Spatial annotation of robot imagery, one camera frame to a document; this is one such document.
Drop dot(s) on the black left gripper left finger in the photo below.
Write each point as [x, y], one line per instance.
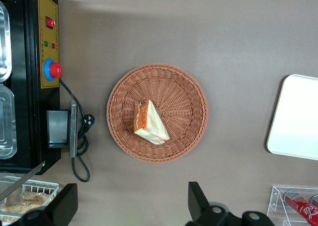
[63, 206]

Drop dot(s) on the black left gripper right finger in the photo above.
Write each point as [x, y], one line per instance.
[198, 206]

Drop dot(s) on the triangular sandwich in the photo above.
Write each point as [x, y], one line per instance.
[151, 123]

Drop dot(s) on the round brown wicker basket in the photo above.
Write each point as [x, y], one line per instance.
[174, 92]

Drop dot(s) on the cream plastic tray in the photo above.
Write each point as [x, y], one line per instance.
[295, 116]

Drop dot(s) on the fried bread piece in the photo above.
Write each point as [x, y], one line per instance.
[34, 196]
[17, 207]

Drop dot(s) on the metal strip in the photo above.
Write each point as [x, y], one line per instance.
[22, 180]

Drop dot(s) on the clear acrylic can rack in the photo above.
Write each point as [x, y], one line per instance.
[275, 201]

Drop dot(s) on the steel food pan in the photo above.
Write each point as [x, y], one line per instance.
[6, 121]
[3, 42]

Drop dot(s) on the red cola can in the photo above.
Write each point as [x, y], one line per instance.
[315, 200]
[301, 206]

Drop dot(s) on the black food warmer appliance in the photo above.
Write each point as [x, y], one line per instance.
[24, 99]

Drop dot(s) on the red emergency stop button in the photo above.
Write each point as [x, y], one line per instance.
[53, 70]

